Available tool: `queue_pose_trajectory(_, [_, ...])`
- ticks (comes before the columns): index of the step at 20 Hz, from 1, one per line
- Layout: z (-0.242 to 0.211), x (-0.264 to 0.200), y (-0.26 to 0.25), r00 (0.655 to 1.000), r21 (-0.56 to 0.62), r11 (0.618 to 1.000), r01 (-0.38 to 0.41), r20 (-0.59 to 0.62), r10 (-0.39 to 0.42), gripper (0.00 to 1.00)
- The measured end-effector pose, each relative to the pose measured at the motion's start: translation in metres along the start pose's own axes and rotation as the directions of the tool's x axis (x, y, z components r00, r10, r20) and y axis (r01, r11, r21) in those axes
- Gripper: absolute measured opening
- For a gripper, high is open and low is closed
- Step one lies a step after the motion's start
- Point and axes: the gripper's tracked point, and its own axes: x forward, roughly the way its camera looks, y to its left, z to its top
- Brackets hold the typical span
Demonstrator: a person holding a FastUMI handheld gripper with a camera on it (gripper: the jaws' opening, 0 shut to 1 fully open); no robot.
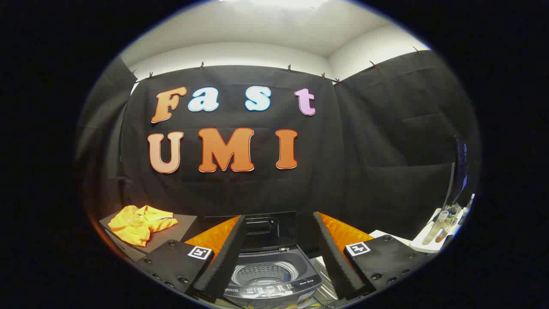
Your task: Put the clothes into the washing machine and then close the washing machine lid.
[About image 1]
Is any clear test tube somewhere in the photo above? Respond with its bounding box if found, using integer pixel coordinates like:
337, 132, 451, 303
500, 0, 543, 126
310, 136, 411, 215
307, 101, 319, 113
422, 210, 449, 246

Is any orange shirt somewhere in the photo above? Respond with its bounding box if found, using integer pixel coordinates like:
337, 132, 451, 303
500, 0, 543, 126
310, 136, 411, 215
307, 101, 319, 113
107, 205, 178, 247

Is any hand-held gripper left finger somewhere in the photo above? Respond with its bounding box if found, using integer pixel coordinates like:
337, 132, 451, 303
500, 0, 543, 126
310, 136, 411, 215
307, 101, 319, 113
135, 215, 248, 303

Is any grey washing machine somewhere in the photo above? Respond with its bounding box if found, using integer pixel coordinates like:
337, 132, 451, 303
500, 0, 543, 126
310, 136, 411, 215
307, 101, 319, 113
217, 245, 339, 309

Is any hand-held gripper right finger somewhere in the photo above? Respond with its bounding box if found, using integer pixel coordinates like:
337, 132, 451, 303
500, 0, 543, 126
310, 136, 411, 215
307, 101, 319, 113
312, 211, 429, 301

